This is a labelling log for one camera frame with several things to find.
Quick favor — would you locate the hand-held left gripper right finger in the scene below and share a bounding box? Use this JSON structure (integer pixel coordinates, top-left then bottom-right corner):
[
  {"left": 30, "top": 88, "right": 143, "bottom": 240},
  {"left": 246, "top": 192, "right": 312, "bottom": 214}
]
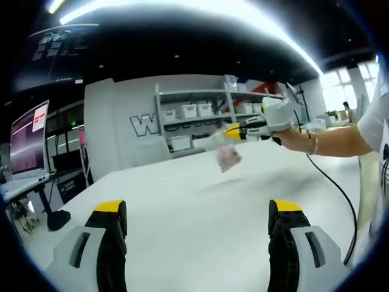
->
[{"left": 267, "top": 199, "right": 349, "bottom": 292}]

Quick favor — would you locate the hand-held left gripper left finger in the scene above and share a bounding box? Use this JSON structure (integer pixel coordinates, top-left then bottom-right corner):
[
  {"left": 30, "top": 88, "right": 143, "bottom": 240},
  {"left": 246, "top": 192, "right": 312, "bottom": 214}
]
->
[{"left": 45, "top": 200, "right": 128, "bottom": 292}]

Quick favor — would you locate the clear resealable bag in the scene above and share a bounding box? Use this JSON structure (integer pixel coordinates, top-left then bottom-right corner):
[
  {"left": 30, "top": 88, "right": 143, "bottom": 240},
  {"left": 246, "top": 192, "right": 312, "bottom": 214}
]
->
[{"left": 209, "top": 127, "right": 244, "bottom": 173}]

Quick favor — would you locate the heap of white plastic bags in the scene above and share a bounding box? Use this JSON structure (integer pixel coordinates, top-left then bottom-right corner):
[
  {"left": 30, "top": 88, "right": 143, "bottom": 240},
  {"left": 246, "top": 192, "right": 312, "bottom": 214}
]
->
[{"left": 303, "top": 119, "right": 326, "bottom": 132}]

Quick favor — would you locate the bright window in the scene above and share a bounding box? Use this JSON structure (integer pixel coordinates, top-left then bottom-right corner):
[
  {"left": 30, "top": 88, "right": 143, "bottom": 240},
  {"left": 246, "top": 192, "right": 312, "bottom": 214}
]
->
[{"left": 318, "top": 59, "right": 380, "bottom": 122}]

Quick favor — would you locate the row of white storage boxes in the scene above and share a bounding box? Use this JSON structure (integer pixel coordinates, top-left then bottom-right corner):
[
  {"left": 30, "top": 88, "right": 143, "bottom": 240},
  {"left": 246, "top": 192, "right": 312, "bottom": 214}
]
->
[{"left": 162, "top": 102, "right": 264, "bottom": 151}]

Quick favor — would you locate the long ceiling light strip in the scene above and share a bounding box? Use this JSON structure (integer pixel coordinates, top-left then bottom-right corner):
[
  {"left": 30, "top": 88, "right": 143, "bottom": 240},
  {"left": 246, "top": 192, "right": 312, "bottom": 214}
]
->
[{"left": 59, "top": 0, "right": 325, "bottom": 75}]

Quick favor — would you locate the grey metal shelf unit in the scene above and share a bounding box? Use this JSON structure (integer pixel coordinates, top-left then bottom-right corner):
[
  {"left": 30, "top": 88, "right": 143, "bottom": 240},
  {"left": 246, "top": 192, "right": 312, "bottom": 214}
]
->
[{"left": 154, "top": 74, "right": 289, "bottom": 153}]

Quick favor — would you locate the black box with label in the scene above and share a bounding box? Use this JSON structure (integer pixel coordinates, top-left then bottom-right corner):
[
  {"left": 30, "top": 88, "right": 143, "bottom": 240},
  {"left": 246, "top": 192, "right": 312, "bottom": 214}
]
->
[{"left": 57, "top": 172, "right": 88, "bottom": 205}]

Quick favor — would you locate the white folding stand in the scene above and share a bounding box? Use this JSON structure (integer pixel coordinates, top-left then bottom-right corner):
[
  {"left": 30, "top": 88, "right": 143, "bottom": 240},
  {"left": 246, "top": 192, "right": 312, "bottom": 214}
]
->
[{"left": 79, "top": 145, "right": 94, "bottom": 187}]

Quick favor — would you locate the person's white printed shirt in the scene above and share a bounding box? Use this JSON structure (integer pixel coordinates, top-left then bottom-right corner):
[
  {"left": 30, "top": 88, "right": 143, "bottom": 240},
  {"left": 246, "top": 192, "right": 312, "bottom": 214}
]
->
[{"left": 354, "top": 68, "right": 389, "bottom": 268}]

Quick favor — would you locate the white desk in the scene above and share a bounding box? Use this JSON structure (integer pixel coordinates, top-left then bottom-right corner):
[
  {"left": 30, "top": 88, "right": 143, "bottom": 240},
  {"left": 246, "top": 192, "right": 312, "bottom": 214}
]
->
[{"left": 0, "top": 173, "right": 57, "bottom": 202}]

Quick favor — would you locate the computer monitor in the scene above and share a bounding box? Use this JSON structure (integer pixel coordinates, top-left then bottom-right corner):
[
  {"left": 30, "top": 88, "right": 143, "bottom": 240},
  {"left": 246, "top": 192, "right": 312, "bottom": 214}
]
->
[{"left": 10, "top": 99, "right": 50, "bottom": 180}]

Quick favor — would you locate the dark hanging display screen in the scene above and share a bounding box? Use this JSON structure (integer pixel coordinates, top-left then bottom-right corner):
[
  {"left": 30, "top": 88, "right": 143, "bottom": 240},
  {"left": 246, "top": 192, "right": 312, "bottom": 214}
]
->
[{"left": 15, "top": 23, "right": 100, "bottom": 92}]

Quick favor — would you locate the short ceiling light strip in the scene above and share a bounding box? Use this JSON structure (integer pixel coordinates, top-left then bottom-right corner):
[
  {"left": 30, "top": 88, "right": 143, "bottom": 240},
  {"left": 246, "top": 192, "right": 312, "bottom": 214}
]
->
[{"left": 47, "top": 0, "right": 66, "bottom": 15}]

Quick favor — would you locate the gold bracelet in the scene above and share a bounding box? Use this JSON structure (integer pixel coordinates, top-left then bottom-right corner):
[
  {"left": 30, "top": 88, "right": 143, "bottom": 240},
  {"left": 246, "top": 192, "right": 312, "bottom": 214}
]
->
[{"left": 305, "top": 130, "right": 319, "bottom": 156}]

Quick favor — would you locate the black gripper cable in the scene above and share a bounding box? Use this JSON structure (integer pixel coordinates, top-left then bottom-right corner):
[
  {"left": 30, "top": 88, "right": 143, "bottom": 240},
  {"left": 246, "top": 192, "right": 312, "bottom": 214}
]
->
[{"left": 292, "top": 109, "right": 359, "bottom": 265}]

